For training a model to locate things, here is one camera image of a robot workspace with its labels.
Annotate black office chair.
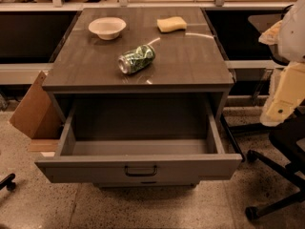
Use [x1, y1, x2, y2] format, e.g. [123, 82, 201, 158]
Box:
[244, 107, 305, 221]

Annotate brown cardboard piece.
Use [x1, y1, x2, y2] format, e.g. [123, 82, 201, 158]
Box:
[10, 72, 62, 139]

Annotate white bowl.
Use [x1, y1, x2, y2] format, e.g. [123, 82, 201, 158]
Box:
[89, 17, 127, 40]

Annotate black chair caster left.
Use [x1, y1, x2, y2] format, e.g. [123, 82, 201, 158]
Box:
[0, 174, 16, 191]

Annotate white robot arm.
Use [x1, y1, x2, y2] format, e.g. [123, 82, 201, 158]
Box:
[258, 0, 305, 127]

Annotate grey drawer cabinet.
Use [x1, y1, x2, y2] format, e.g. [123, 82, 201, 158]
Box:
[41, 6, 236, 189]

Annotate yellow sponge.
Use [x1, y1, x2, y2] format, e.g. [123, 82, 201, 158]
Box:
[157, 16, 187, 32]

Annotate grey top drawer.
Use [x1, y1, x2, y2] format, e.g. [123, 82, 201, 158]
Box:
[36, 94, 241, 187]

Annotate crushed green soda can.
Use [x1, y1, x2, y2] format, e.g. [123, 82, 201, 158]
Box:
[118, 45, 155, 74]

